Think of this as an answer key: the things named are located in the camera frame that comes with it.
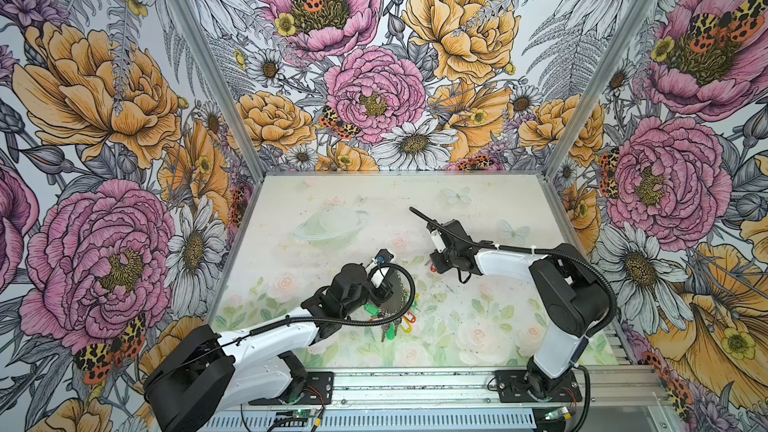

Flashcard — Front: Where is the metal key organizer plate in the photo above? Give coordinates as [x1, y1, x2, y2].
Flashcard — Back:
[380, 268, 412, 316]

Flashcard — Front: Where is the bunch of coloured key tags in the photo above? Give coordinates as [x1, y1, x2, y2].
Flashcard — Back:
[364, 304, 417, 343]

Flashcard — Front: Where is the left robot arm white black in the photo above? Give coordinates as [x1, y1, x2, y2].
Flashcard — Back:
[143, 249, 416, 431]

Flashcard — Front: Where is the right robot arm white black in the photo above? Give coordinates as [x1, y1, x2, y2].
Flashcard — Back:
[425, 218, 618, 401]

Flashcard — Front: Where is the green circuit board left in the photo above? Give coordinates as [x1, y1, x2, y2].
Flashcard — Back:
[271, 409, 322, 428]

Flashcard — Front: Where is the green circuit board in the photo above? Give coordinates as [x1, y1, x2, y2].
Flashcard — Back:
[271, 409, 322, 428]
[543, 406, 571, 422]

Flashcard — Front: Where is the green circuit board right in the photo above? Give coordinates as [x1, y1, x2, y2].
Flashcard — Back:
[543, 406, 571, 422]

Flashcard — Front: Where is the left black corrugated cable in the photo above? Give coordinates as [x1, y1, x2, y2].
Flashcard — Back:
[227, 262, 418, 343]

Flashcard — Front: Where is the black corrugated cable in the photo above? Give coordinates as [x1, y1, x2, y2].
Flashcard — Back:
[227, 262, 418, 343]
[409, 206, 619, 337]

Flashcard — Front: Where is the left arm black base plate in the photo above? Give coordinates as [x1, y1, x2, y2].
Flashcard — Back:
[276, 371, 335, 405]

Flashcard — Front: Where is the aluminium front rail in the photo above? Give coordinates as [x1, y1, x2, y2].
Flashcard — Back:
[203, 366, 684, 431]

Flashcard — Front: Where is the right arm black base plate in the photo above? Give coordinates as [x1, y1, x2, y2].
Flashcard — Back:
[491, 369, 582, 404]

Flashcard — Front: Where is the right black corrugated cable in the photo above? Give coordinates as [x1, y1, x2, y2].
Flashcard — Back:
[409, 206, 619, 337]

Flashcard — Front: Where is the right aluminium corner post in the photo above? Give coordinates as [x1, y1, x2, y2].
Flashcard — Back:
[542, 0, 685, 181]

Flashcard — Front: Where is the aluminium corner post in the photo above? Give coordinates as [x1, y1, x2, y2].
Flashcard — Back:
[542, 0, 685, 181]
[142, 0, 266, 182]

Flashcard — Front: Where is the left aluminium corner post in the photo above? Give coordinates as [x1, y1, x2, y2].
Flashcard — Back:
[142, 0, 266, 182]

